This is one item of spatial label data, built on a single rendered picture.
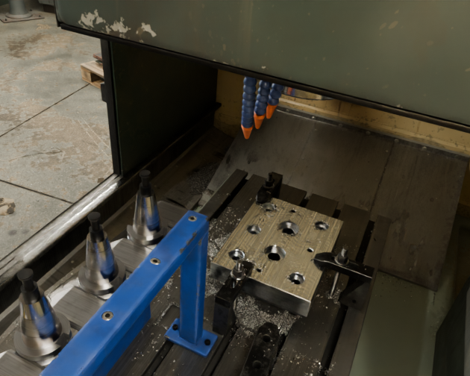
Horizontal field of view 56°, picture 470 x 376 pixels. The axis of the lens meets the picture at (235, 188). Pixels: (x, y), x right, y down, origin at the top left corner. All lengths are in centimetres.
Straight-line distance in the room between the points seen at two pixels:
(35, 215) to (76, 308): 214
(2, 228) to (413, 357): 213
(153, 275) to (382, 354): 89
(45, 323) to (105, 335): 7
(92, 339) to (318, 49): 41
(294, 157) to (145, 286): 126
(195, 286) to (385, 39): 56
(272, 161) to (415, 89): 142
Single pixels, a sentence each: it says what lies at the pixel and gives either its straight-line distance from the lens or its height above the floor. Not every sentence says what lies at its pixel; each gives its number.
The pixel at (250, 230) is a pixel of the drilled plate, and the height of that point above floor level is 98.
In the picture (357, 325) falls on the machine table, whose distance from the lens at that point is 105.
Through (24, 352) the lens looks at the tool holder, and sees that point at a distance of 59.
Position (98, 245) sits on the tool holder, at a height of 129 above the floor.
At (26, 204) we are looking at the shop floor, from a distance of 285.
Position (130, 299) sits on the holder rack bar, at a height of 123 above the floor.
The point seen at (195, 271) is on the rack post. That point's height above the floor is 112.
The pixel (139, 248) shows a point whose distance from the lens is 68.
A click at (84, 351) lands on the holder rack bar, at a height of 123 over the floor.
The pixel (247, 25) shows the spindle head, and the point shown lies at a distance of 40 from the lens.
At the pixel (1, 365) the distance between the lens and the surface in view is 60.
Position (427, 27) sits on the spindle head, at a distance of 37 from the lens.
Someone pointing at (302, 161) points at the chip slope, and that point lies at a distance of 178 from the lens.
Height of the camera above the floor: 169
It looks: 36 degrees down
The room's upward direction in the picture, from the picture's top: 6 degrees clockwise
